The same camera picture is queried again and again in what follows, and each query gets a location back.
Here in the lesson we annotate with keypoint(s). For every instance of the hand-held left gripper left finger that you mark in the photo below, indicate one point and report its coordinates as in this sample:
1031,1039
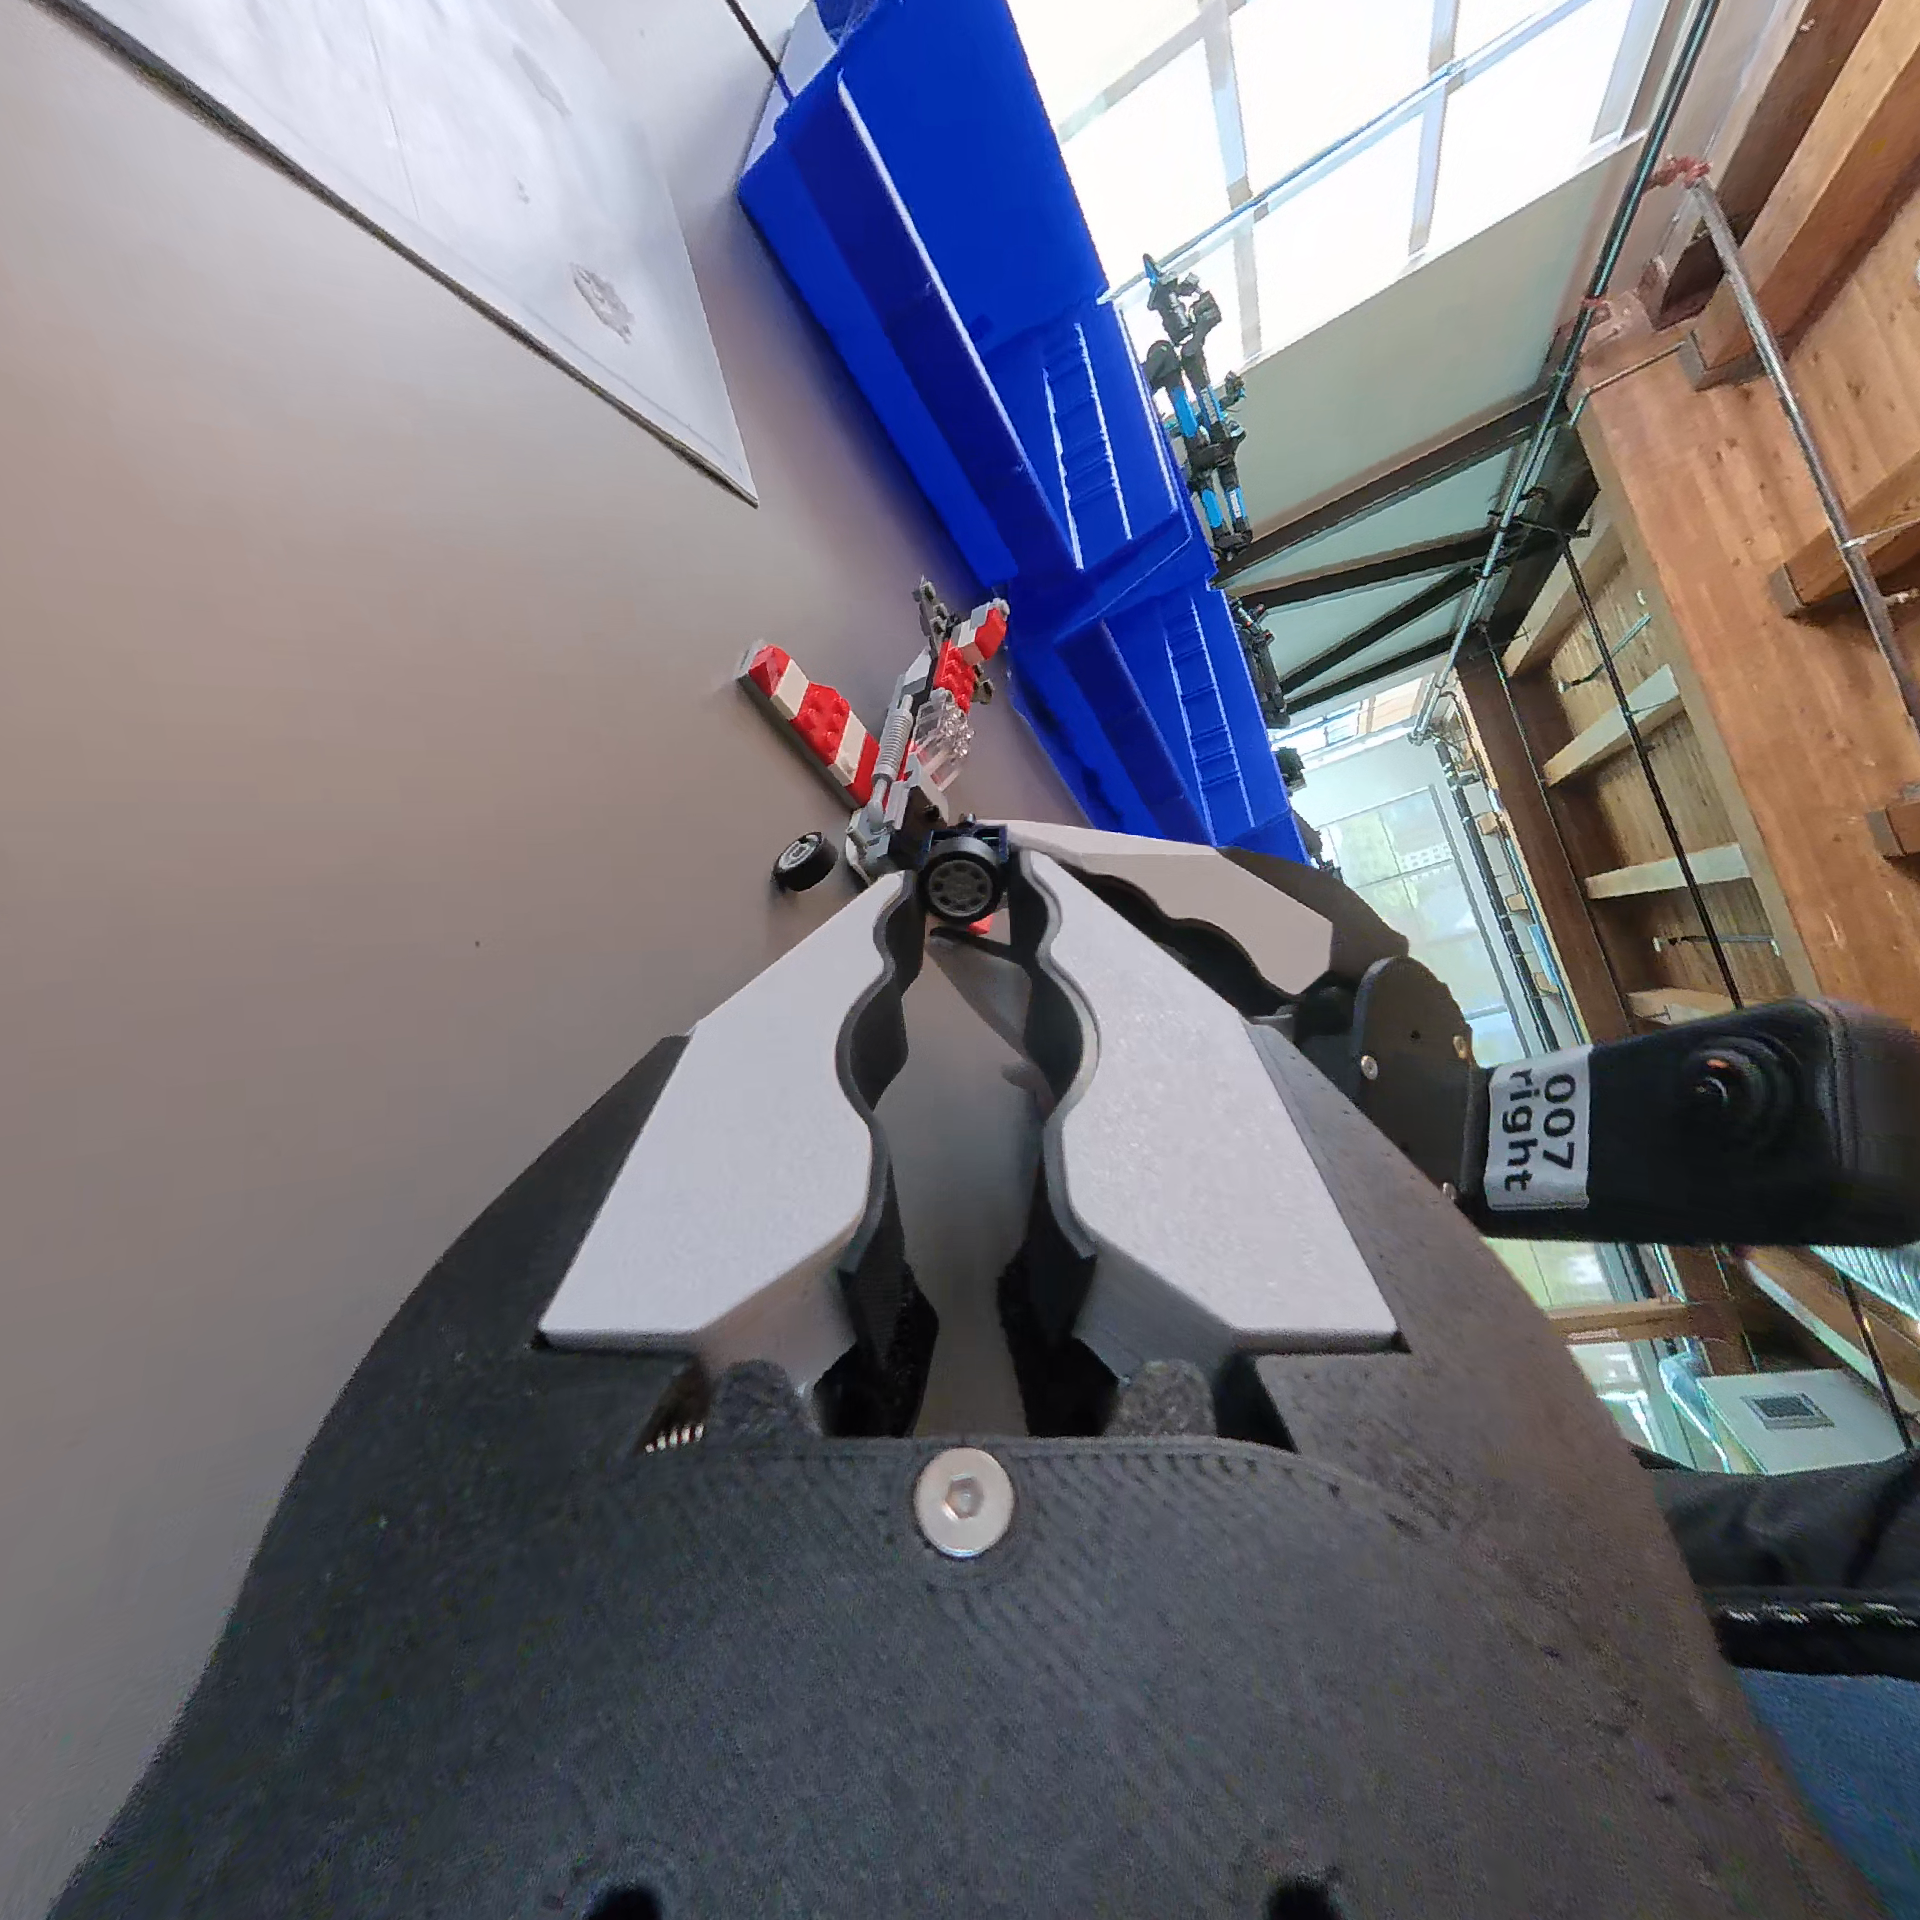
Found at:
738,1183

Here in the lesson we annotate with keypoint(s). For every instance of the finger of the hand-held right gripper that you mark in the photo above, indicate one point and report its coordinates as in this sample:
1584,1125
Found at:
1231,902

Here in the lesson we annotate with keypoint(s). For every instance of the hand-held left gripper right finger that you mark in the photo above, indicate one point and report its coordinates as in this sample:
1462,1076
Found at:
1203,1183

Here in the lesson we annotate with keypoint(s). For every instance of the black wheel with grey axle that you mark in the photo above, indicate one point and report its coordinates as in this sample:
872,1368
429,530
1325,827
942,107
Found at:
961,881

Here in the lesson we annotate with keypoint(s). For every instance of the red white toy brick airplane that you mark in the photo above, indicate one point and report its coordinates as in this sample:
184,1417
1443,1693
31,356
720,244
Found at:
885,736

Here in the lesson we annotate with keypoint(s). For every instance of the grey desk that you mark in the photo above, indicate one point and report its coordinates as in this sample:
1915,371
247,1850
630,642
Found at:
301,902

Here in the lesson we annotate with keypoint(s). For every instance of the blue plastic bin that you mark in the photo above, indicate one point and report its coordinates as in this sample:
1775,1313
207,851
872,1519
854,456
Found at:
1155,705
931,243

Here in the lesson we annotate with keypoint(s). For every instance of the small black toy wheel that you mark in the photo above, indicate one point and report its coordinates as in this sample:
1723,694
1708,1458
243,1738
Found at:
806,866

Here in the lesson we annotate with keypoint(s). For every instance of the person's black jacket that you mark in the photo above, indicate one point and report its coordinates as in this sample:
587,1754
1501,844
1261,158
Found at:
1802,1561

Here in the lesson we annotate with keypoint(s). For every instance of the person's legs in jeans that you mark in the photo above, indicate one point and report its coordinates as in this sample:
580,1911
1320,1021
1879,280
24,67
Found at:
1845,1802

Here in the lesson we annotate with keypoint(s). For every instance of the white instruction booklet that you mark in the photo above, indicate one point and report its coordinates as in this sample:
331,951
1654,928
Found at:
450,150

